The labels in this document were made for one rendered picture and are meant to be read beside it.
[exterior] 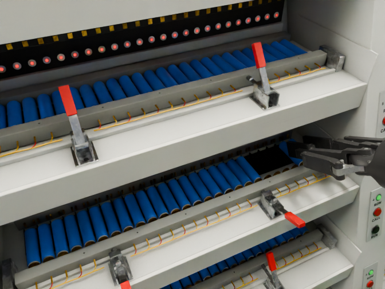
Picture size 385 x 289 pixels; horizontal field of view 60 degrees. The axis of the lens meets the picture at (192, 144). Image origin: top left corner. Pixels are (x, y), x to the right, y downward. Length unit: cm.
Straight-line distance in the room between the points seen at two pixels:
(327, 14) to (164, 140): 37
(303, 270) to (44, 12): 65
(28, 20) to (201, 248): 39
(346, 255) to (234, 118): 45
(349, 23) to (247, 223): 36
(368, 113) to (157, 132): 36
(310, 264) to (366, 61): 42
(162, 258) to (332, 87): 38
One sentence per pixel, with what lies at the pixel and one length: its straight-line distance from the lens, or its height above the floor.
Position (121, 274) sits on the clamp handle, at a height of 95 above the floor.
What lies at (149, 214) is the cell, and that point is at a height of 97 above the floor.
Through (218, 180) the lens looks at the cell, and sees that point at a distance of 61.
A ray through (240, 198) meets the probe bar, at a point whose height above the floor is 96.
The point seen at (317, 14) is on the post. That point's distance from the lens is 67.
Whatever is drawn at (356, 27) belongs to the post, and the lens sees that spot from 61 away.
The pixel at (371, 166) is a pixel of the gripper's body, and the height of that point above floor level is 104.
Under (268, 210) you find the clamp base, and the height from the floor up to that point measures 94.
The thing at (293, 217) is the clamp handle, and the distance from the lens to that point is 55.
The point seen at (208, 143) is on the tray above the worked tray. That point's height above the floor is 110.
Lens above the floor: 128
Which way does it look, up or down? 24 degrees down
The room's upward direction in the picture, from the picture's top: 9 degrees counter-clockwise
